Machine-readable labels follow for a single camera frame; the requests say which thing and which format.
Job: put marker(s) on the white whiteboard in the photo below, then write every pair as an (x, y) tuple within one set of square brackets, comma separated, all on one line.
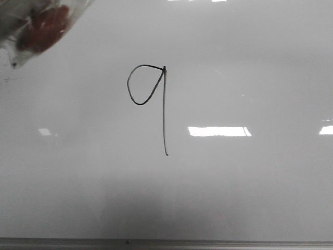
[(190, 120)]

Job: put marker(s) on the grey aluminium whiteboard frame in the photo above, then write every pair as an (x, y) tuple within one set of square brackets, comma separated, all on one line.
[(40, 243)]

